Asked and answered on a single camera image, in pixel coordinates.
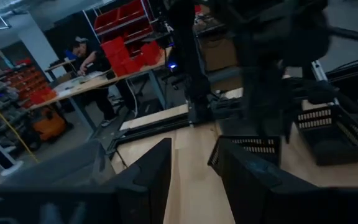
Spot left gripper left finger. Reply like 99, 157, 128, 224
113, 138, 172, 224

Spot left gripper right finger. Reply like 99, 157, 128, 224
218, 138, 323, 224

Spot black plastic basket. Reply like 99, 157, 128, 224
207, 135, 282, 175
293, 105, 358, 167

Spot brown cardboard box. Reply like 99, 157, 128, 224
197, 34, 239, 73

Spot orange shop vacuum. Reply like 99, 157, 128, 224
31, 107, 68, 142

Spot wooden workbench grey legs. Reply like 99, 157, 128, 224
28, 46, 173, 141

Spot red storage bin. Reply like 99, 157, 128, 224
100, 36, 126, 58
140, 40, 164, 66
112, 55, 145, 77

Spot person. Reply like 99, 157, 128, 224
70, 36, 127, 128

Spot black metal table frame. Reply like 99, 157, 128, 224
106, 93, 245, 155

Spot black upright frame post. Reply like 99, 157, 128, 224
166, 0, 213, 126

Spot yellow hose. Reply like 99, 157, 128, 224
0, 91, 39, 163

